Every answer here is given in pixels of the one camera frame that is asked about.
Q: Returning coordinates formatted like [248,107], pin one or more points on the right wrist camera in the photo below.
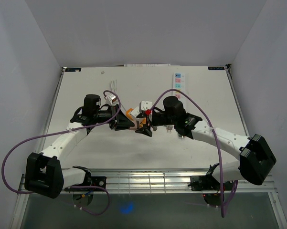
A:
[148,113]

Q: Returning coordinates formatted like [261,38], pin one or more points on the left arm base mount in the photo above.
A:
[95,182]

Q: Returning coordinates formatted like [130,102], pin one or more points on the white charger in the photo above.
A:
[134,113]

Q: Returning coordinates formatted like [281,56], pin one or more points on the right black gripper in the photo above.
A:
[146,130]

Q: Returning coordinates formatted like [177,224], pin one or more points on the white cube socket adapter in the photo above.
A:
[145,105]

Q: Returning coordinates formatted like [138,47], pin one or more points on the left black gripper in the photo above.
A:
[121,122]

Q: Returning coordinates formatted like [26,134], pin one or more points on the white multicolour power strip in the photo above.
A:
[179,83]

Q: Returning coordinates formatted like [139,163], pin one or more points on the aluminium rail frame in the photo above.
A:
[153,181]

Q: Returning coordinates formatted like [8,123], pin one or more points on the pink brown charger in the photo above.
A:
[134,126]

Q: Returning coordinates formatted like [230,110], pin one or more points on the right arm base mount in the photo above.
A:
[211,180]

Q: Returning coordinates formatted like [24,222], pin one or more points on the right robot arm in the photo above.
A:
[254,158]

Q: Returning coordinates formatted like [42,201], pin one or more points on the orange power strip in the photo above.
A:
[141,121]

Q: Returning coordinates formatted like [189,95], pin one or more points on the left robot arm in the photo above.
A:
[44,174]

